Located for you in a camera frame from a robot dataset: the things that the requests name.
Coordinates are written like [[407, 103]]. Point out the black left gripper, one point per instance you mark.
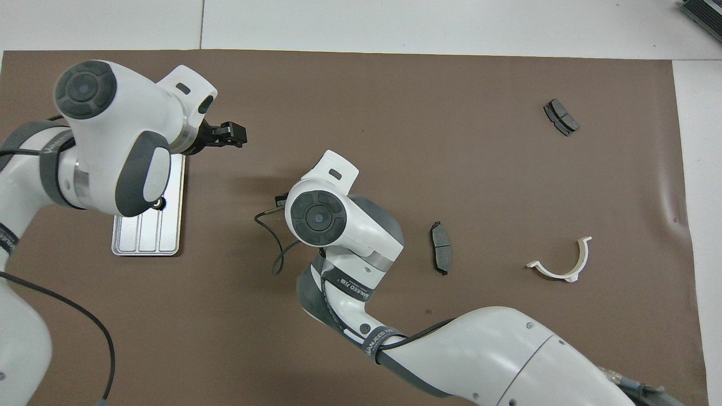
[[210, 137]]

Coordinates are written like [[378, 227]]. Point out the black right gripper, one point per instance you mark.
[[281, 200]]

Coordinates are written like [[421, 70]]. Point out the black bearing gear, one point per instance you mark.
[[161, 203]]

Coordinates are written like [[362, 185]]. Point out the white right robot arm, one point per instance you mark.
[[361, 237]]

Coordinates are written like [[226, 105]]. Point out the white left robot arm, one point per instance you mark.
[[113, 113]]

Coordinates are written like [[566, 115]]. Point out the silver metal compartment tray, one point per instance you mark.
[[169, 237]]

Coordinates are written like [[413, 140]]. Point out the large brown table mat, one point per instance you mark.
[[361, 113]]

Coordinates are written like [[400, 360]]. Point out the dark grey brake pad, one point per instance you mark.
[[561, 117], [441, 251]]

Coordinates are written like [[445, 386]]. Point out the dark ribbed metal device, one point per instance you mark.
[[708, 14]]

